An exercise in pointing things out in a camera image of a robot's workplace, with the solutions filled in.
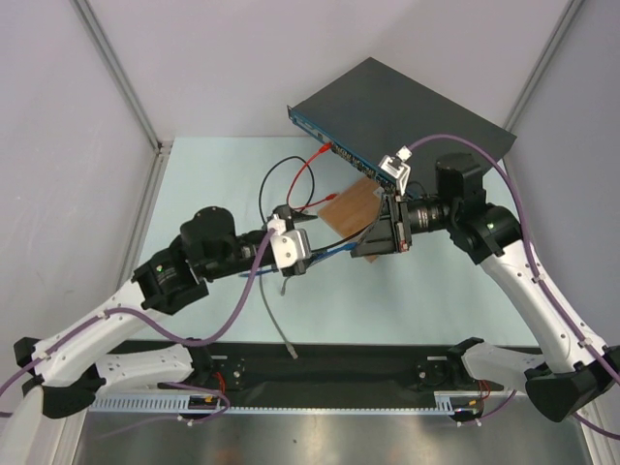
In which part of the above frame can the black ethernet cable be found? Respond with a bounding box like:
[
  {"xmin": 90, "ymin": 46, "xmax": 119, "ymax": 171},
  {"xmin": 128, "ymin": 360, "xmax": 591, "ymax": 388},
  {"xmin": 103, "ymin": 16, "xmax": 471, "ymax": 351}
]
[{"xmin": 256, "ymin": 154, "xmax": 379, "ymax": 258}]

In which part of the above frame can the blue ethernet cable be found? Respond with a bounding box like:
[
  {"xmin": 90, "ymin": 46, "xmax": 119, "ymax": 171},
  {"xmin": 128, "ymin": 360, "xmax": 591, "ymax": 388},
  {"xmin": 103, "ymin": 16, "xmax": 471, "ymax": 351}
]
[{"xmin": 239, "ymin": 241, "xmax": 357, "ymax": 280}]

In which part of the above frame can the short grey ethernet cable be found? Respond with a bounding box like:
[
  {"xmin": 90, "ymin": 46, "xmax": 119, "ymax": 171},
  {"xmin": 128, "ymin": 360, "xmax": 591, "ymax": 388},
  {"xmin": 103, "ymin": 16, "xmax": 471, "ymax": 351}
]
[{"xmin": 280, "ymin": 202, "xmax": 388, "ymax": 295}]

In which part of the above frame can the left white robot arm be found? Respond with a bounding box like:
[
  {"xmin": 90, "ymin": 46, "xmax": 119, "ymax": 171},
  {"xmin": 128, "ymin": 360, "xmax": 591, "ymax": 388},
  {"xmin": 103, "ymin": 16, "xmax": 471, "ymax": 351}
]
[{"xmin": 14, "ymin": 205, "xmax": 311, "ymax": 419}]

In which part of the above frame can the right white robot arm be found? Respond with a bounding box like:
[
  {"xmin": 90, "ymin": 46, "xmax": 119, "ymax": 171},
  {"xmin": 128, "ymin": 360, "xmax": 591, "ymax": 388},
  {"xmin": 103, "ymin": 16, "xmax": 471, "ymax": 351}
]
[{"xmin": 351, "ymin": 153, "xmax": 619, "ymax": 422}]

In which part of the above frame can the wooden board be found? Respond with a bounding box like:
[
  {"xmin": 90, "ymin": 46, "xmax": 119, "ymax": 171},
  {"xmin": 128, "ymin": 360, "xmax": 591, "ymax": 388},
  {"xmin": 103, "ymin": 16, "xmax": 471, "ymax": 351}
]
[{"xmin": 318, "ymin": 177, "xmax": 383, "ymax": 250}]

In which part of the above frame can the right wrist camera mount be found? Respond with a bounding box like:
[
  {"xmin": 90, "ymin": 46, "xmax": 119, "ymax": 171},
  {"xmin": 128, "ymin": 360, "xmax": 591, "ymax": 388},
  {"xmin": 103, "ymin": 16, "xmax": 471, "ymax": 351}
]
[{"xmin": 379, "ymin": 145, "xmax": 412, "ymax": 196}]

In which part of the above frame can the red ethernet cable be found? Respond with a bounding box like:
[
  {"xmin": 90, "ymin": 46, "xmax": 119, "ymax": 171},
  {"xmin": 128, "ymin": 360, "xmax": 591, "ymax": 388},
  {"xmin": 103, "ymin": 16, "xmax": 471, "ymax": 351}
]
[{"xmin": 285, "ymin": 140, "xmax": 337, "ymax": 209}]

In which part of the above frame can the black blue network switch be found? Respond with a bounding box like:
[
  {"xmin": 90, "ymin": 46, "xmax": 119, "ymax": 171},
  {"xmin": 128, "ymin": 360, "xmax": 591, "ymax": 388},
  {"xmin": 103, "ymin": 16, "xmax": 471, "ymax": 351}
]
[{"xmin": 288, "ymin": 57, "xmax": 516, "ymax": 198}]

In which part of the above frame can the left aluminium frame post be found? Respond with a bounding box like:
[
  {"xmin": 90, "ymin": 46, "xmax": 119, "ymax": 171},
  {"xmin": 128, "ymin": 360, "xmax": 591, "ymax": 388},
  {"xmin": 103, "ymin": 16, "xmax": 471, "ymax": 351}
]
[{"xmin": 71, "ymin": 0, "xmax": 171, "ymax": 155}]

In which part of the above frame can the aluminium frame post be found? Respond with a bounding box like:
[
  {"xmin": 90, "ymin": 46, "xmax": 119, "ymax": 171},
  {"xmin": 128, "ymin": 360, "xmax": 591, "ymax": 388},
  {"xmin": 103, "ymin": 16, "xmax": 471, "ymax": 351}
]
[
  {"xmin": 71, "ymin": 0, "xmax": 171, "ymax": 155},
  {"xmin": 503, "ymin": 0, "xmax": 586, "ymax": 133}
]

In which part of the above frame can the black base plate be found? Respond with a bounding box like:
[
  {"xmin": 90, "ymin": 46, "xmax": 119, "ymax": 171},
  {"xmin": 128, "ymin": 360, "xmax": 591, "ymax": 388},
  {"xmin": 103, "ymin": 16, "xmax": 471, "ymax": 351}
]
[{"xmin": 104, "ymin": 338, "xmax": 505, "ymax": 409}]

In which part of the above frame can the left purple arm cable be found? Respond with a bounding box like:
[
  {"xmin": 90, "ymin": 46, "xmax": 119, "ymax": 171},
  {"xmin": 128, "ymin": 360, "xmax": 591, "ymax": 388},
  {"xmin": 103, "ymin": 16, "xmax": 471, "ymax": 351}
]
[{"xmin": 0, "ymin": 227, "xmax": 280, "ymax": 427}]

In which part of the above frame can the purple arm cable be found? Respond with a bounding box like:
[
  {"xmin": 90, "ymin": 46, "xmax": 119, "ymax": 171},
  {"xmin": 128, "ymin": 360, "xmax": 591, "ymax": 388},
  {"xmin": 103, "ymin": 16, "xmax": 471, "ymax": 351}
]
[
  {"xmin": 409, "ymin": 134, "xmax": 620, "ymax": 441},
  {"xmin": 0, "ymin": 227, "xmax": 280, "ymax": 427}
]

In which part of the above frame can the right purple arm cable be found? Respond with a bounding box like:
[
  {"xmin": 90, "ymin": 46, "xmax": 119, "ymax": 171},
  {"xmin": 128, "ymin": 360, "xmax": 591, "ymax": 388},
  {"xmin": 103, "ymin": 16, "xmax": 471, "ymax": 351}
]
[{"xmin": 409, "ymin": 134, "xmax": 620, "ymax": 441}]

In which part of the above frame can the white slotted cable duct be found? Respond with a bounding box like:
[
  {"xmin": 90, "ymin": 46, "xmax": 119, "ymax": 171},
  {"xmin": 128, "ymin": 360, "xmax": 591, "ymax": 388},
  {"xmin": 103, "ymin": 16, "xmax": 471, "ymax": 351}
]
[{"xmin": 89, "ymin": 392, "xmax": 233, "ymax": 414}]

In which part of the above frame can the right aluminium frame post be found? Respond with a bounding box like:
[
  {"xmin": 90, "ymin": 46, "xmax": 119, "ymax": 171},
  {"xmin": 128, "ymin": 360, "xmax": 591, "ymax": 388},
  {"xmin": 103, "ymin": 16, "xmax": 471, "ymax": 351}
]
[{"xmin": 503, "ymin": 0, "xmax": 586, "ymax": 133}]

